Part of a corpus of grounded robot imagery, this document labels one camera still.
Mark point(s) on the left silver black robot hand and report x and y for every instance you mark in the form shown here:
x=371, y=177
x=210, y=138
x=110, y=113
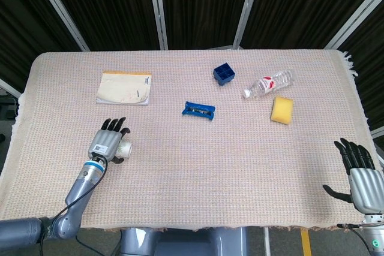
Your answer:
x=103, y=143

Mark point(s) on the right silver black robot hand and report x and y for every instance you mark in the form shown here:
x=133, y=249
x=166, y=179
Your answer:
x=367, y=187

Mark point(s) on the floral white paper cup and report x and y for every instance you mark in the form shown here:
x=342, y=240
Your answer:
x=127, y=148

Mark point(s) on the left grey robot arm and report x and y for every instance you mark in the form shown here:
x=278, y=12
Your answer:
x=81, y=184

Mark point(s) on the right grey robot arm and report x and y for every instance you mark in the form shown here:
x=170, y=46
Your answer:
x=375, y=238

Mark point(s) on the worn cream notebook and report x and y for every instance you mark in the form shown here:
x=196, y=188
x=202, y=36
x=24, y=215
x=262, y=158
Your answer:
x=123, y=91

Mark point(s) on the beige woven tablecloth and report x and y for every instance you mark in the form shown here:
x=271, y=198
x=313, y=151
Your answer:
x=210, y=163

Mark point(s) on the dark fabric screen panel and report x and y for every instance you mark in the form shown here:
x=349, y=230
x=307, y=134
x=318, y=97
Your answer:
x=105, y=4
x=372, y=73
x=303, y=4
x=204, y=4
x=18, y=22

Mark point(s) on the yellow cleaning sponge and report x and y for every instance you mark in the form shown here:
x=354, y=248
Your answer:
x=282, y=110

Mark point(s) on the white table leg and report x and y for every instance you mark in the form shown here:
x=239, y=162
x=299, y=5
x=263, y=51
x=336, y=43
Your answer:
x=266, y=242

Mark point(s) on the grey robot torso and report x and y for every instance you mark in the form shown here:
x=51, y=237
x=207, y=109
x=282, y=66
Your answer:
x=186, y=244

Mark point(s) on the blue cube box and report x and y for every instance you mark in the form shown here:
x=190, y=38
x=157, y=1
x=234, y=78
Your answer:
x=222, y=80

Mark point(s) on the clear plastic water bottle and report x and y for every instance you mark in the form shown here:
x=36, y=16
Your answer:
x=267, y=85

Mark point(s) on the white screen frame post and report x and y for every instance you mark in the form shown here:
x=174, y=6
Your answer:
x=248, y=7
x=360, y=16
x=158, y=7
x=378, y=132
x=12, y=87
x=59, y=7

